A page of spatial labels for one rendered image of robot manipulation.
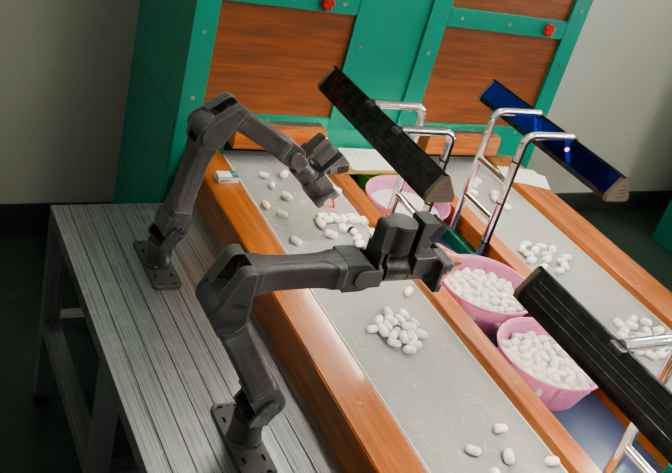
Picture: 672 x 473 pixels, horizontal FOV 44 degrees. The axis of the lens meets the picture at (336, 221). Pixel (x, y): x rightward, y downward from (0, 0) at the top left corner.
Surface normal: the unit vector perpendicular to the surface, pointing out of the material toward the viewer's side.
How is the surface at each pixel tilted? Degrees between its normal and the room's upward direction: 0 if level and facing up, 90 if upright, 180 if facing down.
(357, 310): 0
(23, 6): 90
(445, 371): 0
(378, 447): 0
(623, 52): 90
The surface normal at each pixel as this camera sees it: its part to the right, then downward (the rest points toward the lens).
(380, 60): 0.41, 0.54
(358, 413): 0.24, -0.85
